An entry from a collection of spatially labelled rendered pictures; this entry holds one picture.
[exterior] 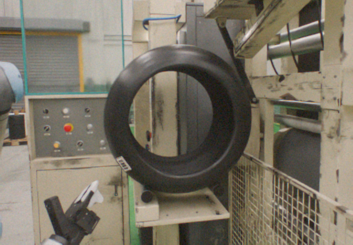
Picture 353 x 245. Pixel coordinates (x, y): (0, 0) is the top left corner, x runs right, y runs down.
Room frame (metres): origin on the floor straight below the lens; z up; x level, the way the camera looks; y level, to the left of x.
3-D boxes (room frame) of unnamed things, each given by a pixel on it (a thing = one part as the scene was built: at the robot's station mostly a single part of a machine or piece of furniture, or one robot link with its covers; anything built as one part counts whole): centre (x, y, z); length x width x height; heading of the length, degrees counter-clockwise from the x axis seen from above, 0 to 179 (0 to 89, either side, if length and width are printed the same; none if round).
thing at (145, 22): (1.50, 0.11, 1.63); 0.19 x 0.19 x 0.06; 11
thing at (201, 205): (1.25, 0.04, 0.80); 0.37 x 0.36 x 0.02; 101
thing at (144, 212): (1.22, 0.18, 0.83); 0.36 x 0.09 x 0.06; 11
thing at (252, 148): (1.54, -0.29, 1.05); 0.20 x 0.15 x 0.30; 11
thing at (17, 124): (7.05, 4.02, 0.38); 1.20 x 0.80 x 0.76; 19
